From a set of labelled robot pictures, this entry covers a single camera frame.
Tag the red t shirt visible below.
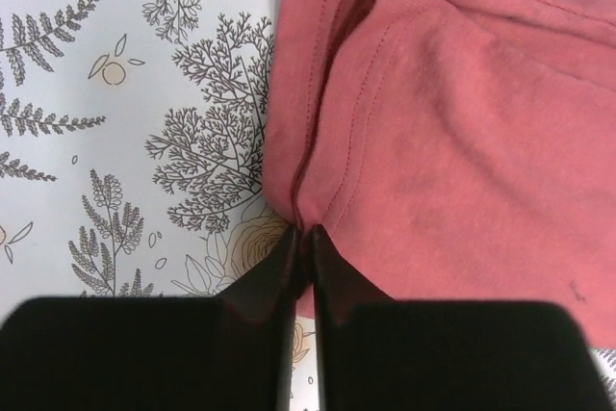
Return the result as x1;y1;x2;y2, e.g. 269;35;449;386
263;0;615;348

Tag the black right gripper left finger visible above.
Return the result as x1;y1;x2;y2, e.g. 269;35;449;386
1;227;301;410

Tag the floral table mat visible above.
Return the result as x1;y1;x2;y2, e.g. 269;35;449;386
1;0;615;410

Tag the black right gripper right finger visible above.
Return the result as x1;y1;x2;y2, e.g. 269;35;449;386
310;226;611;410

